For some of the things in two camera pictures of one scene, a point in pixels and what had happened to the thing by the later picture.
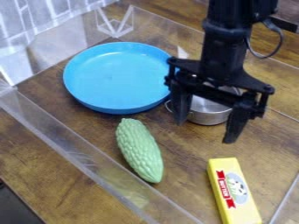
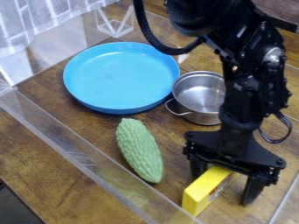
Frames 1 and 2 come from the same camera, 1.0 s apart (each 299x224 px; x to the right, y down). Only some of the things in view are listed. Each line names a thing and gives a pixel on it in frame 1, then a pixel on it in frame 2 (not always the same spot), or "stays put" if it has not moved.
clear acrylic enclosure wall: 69,143 stays put
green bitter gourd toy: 141,149 stays put
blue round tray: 116,78 stays put
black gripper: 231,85 to 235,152
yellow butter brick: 235,200 to 207,189
